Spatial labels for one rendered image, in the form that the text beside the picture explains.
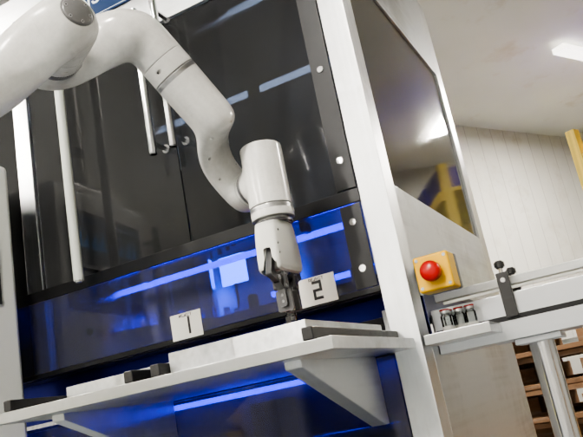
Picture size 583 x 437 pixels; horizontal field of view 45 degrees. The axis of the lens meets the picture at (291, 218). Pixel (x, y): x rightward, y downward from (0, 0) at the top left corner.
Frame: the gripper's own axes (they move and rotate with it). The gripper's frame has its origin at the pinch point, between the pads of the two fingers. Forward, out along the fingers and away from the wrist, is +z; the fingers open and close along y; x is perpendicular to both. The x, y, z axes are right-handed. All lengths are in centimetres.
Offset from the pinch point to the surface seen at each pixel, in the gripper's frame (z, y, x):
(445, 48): -250, -440, -27
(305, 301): -1.9, -17.0, -4.4
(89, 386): 7.7, 9.1, -42.0
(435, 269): -0.8, -13.9, 25.2
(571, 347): 14, -269, 20
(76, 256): -26, -10, -59
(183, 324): -3.9, -16.9, -36.0
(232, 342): 7.7, 20.3, -1.2
